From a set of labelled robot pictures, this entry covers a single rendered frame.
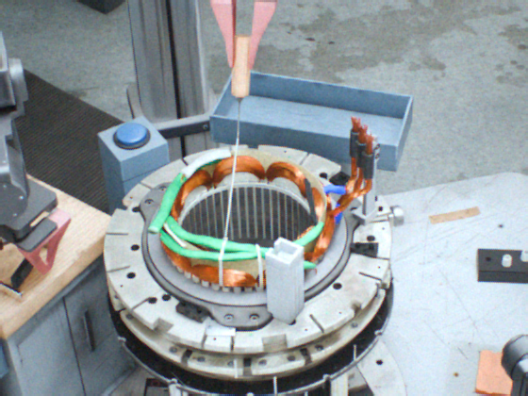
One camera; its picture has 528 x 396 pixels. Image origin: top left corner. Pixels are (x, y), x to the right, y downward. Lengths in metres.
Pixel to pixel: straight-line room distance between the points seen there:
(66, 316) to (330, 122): 0.44
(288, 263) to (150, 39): 0.60
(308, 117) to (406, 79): 1.81
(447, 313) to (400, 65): 1.85
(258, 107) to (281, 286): 0.47
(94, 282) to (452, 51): 2.24
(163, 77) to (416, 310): 0.49
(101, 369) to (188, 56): 0.47
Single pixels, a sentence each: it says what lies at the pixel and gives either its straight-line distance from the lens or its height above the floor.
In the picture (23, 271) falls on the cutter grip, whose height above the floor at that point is 1.09.
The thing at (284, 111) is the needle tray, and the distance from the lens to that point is 1.57.
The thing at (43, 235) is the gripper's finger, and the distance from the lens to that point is 1.24.
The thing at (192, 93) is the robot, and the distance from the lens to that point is 1.72.
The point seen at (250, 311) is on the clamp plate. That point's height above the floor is 1.10.
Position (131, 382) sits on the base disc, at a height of 0.80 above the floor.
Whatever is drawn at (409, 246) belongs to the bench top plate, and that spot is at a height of 0.78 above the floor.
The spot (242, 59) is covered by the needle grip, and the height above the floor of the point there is 1.34.
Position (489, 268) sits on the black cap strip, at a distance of 1.68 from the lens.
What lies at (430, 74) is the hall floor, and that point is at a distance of 3.39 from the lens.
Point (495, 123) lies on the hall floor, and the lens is 3.23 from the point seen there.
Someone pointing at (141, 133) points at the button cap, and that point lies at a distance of 1.52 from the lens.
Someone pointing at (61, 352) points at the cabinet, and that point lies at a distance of 1.41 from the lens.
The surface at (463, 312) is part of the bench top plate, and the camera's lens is 1.65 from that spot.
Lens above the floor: 1.99
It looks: 42 degrees down
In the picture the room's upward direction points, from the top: 3 degrees counter-clockwise
